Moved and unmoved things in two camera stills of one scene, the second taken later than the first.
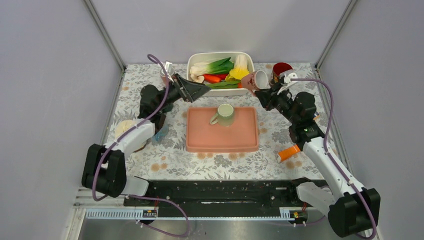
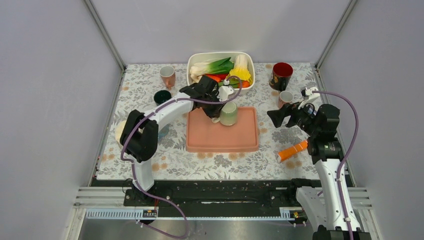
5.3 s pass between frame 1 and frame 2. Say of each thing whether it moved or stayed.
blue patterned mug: stayed
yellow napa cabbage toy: stayed
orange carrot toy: stayed
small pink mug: moved
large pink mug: stayed
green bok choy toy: stayed
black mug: stayed
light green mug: moved
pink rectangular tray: stayed
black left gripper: moved
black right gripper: moved
